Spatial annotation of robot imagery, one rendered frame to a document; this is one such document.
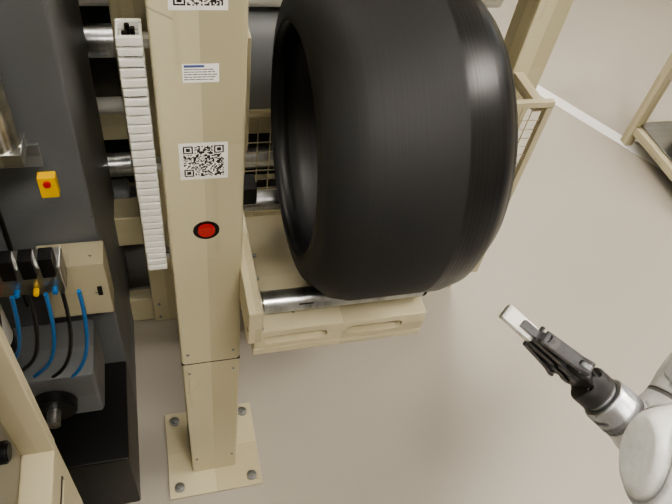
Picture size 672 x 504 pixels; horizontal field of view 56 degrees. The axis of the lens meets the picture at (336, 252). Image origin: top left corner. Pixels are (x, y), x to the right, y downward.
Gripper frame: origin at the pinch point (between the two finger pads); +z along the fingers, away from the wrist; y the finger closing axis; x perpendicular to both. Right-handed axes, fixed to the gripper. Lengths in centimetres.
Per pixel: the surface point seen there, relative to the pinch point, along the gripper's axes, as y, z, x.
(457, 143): -27.6, 31.9, 2.3
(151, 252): 11, 59, -33
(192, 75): -23, 66, -14
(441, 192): -24.2, 28.9, -3.3
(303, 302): 14.3, 31.7, -20.5
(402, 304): 18.6, 15.6, -6.2
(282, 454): 98, 2, -44
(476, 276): 128, -20, 58
